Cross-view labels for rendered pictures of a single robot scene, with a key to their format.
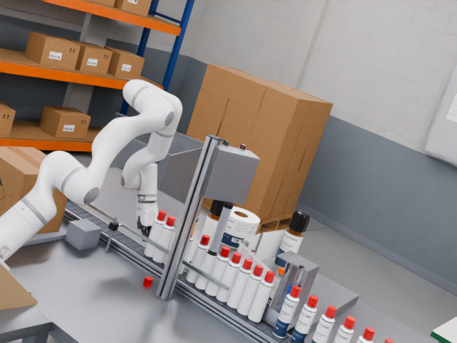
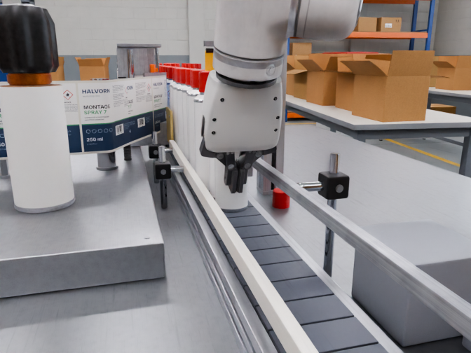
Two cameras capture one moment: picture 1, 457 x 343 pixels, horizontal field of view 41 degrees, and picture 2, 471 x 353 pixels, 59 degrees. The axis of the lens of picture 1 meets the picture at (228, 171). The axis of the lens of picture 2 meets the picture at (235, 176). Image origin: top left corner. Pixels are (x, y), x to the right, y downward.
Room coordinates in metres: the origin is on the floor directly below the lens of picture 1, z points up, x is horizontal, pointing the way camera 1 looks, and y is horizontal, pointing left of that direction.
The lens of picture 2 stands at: (2.85, 0.66, 1.10)
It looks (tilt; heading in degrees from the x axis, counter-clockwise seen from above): 15 degrees down; 226
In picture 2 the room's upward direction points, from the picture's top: straight up
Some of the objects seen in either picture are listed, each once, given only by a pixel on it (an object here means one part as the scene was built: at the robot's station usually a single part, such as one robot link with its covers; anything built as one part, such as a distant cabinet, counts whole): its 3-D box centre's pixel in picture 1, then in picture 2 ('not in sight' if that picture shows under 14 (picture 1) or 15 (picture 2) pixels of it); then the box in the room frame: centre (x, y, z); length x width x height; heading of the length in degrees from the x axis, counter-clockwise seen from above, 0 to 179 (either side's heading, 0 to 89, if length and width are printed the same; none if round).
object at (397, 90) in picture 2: not in sight; (390, 85); (0.48, -0.50, 0.97); 0.51 x 0.42 x 0.37; 150
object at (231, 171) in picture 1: (227, 173); not in sight; (2.21, 0.00, 1.38); 0.17 x 0.10 x 0.19; 116
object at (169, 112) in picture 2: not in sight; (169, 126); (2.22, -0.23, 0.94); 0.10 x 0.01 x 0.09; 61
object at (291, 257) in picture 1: (298, 260); (138, 45); (2.22, -0.36, 1.14); 0.14 x 0.11 x 0.01; 61
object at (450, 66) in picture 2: not in sight; (454, 72); (-2.38, -1.14, 0.97); 0.43 x 0.39 x 0.37; 142
